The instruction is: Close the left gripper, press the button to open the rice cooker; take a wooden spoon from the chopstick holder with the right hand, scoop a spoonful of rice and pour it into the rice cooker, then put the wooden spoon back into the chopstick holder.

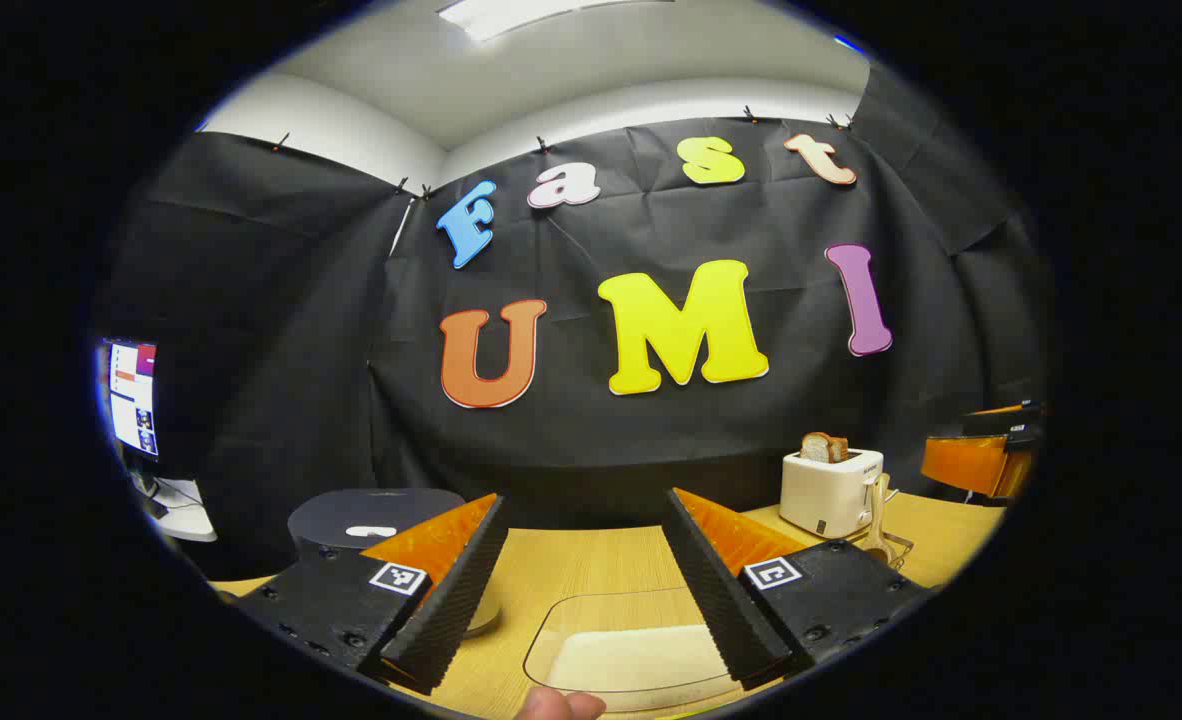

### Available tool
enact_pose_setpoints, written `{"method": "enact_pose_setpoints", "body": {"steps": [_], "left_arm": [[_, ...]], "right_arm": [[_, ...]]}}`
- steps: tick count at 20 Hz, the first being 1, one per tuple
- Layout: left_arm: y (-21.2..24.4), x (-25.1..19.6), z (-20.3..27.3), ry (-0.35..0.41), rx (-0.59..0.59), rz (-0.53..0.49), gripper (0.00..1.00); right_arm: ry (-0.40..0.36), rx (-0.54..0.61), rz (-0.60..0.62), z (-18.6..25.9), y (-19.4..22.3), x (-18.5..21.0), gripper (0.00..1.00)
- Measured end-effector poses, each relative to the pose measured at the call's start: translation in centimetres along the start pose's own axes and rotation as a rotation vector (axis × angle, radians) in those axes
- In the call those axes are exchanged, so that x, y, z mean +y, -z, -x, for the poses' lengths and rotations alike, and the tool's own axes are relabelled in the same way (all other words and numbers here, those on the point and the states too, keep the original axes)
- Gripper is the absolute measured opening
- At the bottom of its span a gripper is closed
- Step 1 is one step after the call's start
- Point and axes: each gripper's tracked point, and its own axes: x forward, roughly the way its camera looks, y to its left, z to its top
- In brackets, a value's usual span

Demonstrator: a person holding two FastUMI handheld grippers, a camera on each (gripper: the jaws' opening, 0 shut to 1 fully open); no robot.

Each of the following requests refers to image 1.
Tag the toasted bread slice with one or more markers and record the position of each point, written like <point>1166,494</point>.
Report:
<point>823,447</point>

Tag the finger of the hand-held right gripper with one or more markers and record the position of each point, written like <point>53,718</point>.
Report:
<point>971,465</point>

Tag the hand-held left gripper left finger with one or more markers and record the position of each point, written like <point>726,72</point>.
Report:
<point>451,600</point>

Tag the clear chopstick holder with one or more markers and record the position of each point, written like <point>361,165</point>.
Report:
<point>896,555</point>

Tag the white side table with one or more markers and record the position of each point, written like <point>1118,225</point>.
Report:
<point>186,520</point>

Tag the white toaster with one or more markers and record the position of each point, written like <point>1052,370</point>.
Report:
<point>821,495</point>

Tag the clear plastic rice container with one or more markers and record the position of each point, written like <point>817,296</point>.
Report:
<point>571,610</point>

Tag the black backdrop cloth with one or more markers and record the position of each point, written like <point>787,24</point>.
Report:
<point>301,300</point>

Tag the wooden spoon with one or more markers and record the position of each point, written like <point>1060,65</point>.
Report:
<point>881,500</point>

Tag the black rice cooker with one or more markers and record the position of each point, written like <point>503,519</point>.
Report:
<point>351,510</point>

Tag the ceiling light panel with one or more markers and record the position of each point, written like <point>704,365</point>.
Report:
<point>521,15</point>

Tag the computer monitor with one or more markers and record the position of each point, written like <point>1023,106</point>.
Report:
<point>133,400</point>

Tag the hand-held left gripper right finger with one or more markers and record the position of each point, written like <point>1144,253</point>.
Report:
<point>716,600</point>

